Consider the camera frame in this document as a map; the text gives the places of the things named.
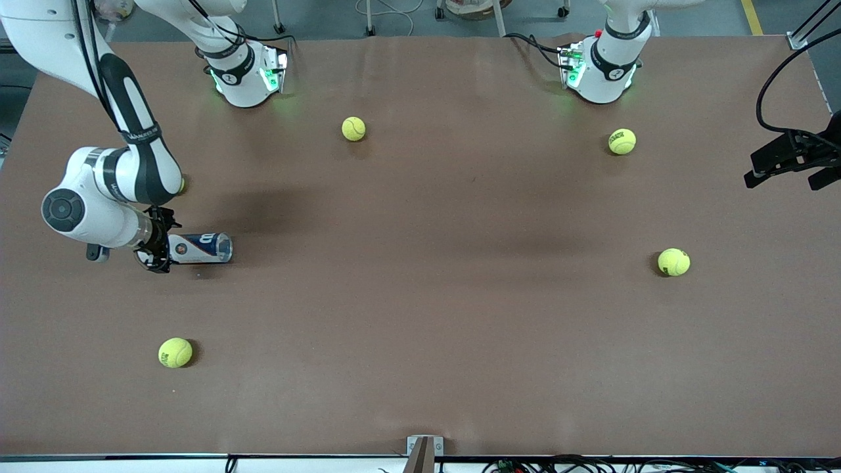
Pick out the clear plastic bag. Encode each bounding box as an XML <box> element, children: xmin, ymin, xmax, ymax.
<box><xmin>95</xmin><ymin>0</ymin><xmax>135</xmax><ymax>22</ymax></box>

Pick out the grey metal table clamp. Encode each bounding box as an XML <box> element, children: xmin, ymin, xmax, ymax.
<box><xmin>405</xmin><ymin>435</ymin><xmax>445</xmax><ymax>473</ymax></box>

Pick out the black base cable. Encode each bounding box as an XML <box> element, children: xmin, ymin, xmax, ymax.
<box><xmin>505</xmin><ymin>32</ymin><xmax>574</xmax><ymax>70</ymax></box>
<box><xmin>194</xmin><ymin>0</ymin><xmax>294</xmax><ymax>66</ymax></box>

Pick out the aluminium frame post with bracket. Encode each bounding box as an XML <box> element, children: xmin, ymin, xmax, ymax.
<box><xmin>787</xmin><ymin>0</ymin><xmax>841</xmax><ymax>51</ymax></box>

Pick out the white blue tennis ball can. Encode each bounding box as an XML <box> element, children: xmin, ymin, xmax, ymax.
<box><xmin>168</xmin><ymin>233</ymin><xmax>234</xmax><ymax>265</ymax></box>

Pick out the black cable bundle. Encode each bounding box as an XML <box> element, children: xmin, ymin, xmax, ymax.
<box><xmin>482</xmin><ymin>455</ymin><xmax>841</xmax><ymax>473</ymax></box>

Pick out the black left base cable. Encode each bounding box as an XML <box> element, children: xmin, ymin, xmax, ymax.
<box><xmin>505</xmin><ymin>32</ymin><xmax>574</xmax><ymax>70</ymax></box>

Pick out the white table edge rail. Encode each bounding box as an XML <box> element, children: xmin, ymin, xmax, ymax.
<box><xmin>0</xmin><ymin>453</ymin><xmax>841</xmax><ymax>473</ymax></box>

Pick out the white floor cable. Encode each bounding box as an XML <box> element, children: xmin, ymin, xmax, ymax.
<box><xmin>355</xmin><ymin>0</ymin><xmax>417</xmax><ymax>37</ymax></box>

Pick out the brown table cover sheet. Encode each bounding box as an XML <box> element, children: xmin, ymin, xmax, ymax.
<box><xmin>0</xmin><ymin>33</ymin><xmax>841</xmax><ymax>459</ymax></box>

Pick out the black right base cable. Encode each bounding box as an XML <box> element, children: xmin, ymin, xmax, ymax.
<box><xmin>194</xmin><ymin>0</ymin><xmax>294</xmax><ymax>66</ymax></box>

